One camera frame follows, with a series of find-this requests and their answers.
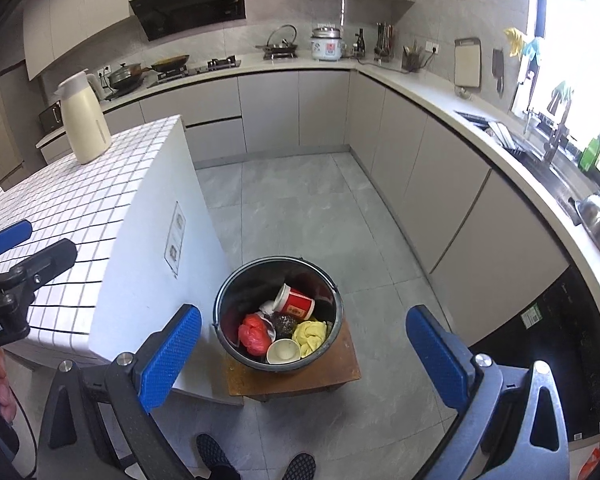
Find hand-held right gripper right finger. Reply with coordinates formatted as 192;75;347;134
406;305;571;480

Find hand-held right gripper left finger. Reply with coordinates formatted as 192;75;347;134
37;304;202;480

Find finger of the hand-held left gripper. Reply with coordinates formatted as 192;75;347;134
0;220;33;266
7;239;77;303

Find red plastic bag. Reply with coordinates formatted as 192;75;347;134
238;313;272;356

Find black bucket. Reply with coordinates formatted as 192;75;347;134
212;256;345;372

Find blue and white paper cup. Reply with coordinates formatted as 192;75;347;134
266;338;301;365

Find steel wool scrubber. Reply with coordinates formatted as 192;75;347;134
271;312;297;341

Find yellow cloth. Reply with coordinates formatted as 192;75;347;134
292;319;329;359

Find red paper cup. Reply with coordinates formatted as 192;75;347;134
272;283;316;321

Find person's left hand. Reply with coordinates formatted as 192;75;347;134
0;347;18;423

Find table with checkered tablecloth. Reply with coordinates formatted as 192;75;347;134
0;115;243;407

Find wooden stool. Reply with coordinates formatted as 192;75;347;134
225;305;362;403

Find black mesh shoe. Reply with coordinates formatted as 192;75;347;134
196;433;236;480
280;452;317;480

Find brown refrigerator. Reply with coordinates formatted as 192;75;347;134
0;60;43;186

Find clear label holder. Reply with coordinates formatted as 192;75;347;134
164;201;187;277

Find black microwave oven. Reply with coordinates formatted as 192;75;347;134
38;101;63;133

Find black built-in appliance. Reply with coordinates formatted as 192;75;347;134
470;265;600;461

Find cream thermos jug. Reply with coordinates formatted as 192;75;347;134
54;68;113;165

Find orange plastic bag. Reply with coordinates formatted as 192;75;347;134
575;447;600;476

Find kitchen counter with cabinets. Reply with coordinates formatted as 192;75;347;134
35;55;600;356

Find pot with lid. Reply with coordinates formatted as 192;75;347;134
106;62;143;92

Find wok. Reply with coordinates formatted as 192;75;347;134
150;54;191;73

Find kitchen sink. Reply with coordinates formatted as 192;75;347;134
455;110;571;201

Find beige upper cabinets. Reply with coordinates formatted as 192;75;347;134
22;0;416;81

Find steel faucet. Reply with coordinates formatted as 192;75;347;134
525;82;578;163

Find green bottle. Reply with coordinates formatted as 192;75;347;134
578;137;600;173

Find gas stove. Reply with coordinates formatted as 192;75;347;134
147;59;242;86

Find black range hood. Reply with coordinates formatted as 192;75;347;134
129;0;247;42

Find white cutting board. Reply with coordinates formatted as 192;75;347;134
453;37;482;89

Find black cleaver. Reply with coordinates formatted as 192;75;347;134
492;48;505;98

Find dark chopstick holder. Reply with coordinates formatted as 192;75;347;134
401;40;427;72

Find yellow rubber glove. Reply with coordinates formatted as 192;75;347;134
504;27;525;58

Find white rice cooker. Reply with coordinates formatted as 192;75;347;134
310;27;343;62

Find window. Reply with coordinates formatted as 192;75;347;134
510;0;600;196

